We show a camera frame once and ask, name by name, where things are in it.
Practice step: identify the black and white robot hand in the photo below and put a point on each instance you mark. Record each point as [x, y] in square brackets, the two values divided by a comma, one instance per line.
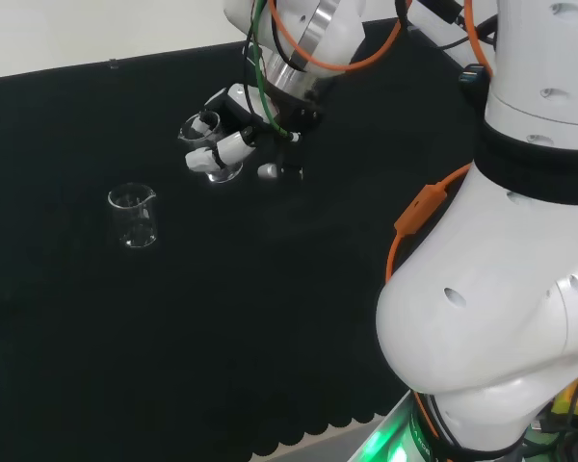
[231, 118]

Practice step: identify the small clear glass beaker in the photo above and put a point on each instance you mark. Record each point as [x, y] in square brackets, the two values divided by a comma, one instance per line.
[224, 174]

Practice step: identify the tall clear glass beaker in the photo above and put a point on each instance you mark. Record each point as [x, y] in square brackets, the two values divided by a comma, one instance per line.
[134, 216]

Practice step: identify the small clear cloth clip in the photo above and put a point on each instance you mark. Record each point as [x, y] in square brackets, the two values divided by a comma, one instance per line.
[112, 63]

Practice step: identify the black bench cloth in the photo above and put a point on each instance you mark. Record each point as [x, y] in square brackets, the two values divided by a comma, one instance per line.
[173, 313]

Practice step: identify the yellow stop button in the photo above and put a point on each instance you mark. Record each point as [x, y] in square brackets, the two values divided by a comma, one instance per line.
[575, 399]

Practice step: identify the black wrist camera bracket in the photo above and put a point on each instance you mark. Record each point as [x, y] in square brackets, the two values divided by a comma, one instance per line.
[296, 144]

